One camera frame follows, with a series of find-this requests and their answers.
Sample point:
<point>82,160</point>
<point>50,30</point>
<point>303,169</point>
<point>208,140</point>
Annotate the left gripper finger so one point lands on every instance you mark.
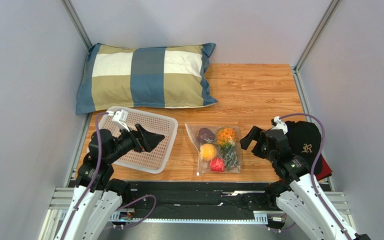
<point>151,141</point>
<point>144,134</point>

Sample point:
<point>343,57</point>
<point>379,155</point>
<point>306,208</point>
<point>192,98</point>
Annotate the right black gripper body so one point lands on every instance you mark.
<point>260,143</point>

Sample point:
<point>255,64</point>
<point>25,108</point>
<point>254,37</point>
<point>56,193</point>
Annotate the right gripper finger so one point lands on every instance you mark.
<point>253,135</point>
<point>259,150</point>

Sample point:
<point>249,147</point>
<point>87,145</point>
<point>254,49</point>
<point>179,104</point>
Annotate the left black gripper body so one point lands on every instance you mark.
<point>126,141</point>

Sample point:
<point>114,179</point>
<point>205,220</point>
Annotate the clear zip top bag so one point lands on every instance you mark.
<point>218,148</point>

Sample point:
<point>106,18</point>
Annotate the fake red strawberry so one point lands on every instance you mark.
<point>217,165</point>

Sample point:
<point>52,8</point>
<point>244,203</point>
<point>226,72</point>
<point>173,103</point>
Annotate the fake purple plum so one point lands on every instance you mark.
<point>205,136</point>

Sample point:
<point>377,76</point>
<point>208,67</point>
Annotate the fake orange fruit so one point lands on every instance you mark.
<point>208,152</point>

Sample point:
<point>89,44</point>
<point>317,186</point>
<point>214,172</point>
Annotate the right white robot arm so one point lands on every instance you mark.
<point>298,193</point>

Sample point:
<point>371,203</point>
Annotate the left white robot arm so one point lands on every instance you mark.
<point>96,195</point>

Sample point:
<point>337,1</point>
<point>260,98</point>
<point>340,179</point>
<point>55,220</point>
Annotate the fake orange pineapple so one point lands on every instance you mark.
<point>226,137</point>

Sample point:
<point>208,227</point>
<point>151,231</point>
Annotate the white perforated plastic basket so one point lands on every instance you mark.
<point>151,162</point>

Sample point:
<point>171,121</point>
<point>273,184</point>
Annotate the black embroidered cap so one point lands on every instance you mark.
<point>304,139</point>

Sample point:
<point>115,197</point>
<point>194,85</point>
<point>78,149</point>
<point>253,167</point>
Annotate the blue beige checked pillow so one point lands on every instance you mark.
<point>167,77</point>

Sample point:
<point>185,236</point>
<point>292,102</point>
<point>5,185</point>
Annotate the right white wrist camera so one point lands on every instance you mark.
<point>279,124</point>

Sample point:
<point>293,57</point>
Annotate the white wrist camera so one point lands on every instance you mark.
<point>119,119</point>
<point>279,124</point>

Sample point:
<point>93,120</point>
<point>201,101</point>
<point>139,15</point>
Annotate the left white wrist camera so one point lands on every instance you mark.
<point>119,119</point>

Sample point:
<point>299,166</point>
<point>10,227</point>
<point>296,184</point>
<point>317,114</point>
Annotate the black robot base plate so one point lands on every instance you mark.
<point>202,201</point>

